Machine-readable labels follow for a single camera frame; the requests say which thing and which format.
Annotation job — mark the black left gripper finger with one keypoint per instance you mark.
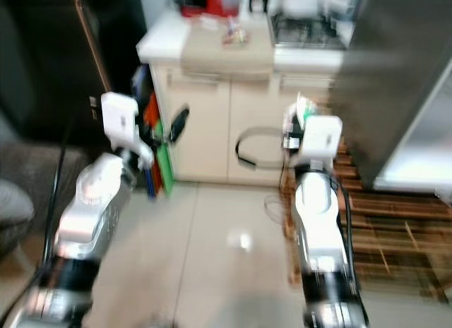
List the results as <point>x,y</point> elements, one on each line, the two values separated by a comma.
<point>179,124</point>

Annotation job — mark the white green food packet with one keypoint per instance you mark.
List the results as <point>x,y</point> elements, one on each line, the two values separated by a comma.
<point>304,109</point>

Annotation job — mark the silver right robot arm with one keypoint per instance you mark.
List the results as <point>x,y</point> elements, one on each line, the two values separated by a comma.
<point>318,229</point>

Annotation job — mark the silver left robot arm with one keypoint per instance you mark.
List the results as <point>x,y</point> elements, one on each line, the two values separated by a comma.
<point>92,215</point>

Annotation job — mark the dark grey fridge panel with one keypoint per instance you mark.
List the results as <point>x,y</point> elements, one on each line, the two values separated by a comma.
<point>381,73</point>

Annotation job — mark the black fridge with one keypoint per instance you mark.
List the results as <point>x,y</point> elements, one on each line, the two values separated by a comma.
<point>56,59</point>

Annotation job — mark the cream kitchen cabinet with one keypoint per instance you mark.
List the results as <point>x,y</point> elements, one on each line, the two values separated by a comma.
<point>205,130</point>

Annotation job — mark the green board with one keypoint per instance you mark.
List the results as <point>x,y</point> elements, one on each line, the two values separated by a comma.
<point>165,169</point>

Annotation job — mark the blue board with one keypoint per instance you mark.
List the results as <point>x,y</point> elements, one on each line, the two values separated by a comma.
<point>143,88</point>

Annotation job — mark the colourful snack packet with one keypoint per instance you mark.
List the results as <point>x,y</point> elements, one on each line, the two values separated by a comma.
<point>235,34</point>

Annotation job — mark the steel gas stove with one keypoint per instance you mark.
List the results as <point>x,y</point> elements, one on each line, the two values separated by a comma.
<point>307,31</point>

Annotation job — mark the grey upholstered seat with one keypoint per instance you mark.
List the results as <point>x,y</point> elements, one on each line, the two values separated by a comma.
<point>42,172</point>

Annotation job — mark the white counter block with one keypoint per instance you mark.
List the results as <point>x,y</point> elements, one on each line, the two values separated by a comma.
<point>417,151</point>

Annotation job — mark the red kitchen appliance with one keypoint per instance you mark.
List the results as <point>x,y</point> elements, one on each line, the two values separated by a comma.
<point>212,1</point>

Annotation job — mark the wooden slatted crate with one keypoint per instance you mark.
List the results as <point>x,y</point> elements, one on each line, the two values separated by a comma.
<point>402,229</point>

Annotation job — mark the person's grey trouser leg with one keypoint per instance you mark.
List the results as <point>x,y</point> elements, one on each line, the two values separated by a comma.
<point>14,204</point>

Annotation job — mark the black white bottle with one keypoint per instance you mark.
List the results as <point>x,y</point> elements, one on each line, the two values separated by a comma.
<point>258,0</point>

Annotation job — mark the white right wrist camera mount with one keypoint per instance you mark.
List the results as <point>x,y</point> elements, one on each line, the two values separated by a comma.
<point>323,138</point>

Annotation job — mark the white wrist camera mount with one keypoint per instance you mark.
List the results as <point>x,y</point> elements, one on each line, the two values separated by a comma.
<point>119,119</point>
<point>323,138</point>

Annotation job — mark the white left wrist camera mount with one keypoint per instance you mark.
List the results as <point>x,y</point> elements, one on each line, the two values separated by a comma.
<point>119,119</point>

